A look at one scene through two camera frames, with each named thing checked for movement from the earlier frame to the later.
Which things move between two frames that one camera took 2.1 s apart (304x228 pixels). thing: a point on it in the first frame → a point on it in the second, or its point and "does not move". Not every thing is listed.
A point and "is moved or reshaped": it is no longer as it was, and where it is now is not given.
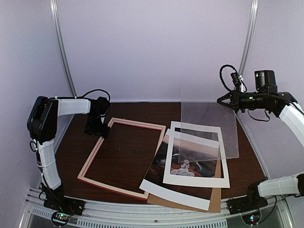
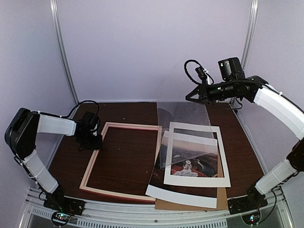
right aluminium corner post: (250, 36) does not move
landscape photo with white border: (192, 156) is moved or reshaped
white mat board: (192, 180) does not move
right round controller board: (251, 218) does not move
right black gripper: (235, 100) → (204, 94)
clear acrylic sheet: (208, 129) → (185, 131)
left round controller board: (61, 218) does not move
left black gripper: (104, 132) → (98, 146)
